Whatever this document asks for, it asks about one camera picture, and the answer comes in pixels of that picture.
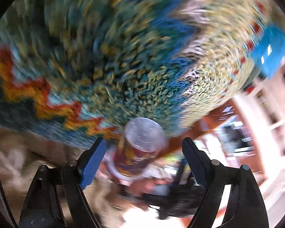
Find printed red yellow cup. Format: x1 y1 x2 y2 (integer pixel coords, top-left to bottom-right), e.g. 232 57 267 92
107 117 167 182

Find colourful zigzag woven rug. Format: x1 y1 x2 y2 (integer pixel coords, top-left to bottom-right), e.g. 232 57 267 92
0 0 273 147

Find blue plastic cup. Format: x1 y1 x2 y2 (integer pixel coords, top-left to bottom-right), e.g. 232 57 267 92
250 24 285 79

